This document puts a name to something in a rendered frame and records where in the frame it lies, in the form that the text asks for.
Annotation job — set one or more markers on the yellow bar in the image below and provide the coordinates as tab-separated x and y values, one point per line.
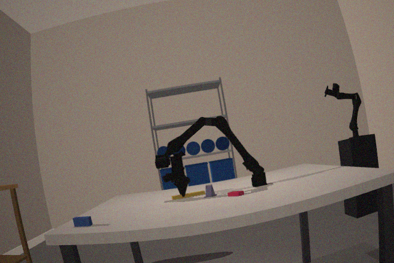
189	194

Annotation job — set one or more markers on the red rectangular block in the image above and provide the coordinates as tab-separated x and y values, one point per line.
235	193

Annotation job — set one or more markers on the blue rectangular block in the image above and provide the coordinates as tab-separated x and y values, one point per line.
82	221

